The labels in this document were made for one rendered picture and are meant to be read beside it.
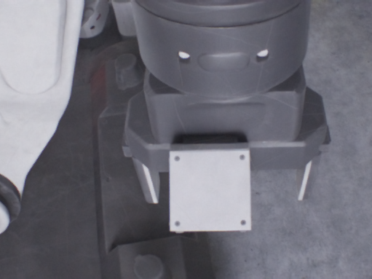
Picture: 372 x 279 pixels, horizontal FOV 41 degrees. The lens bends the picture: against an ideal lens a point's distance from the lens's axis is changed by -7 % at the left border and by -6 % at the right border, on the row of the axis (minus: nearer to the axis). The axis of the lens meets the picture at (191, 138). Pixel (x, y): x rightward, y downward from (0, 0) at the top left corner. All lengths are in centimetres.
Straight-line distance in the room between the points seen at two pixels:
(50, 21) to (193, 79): 21
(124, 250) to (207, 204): 41
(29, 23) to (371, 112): 80
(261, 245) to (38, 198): 38
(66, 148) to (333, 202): 47
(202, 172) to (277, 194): 67
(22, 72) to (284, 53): 28
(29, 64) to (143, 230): 33
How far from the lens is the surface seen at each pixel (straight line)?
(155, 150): 30
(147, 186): 35
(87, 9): 45
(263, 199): 93
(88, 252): 73
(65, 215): 77
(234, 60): 22
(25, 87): 47
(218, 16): 21
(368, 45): 122
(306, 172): 34
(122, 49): 92
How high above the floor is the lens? 80
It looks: 52 degrees down
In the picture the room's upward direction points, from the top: 10 degrees counter-clockwise
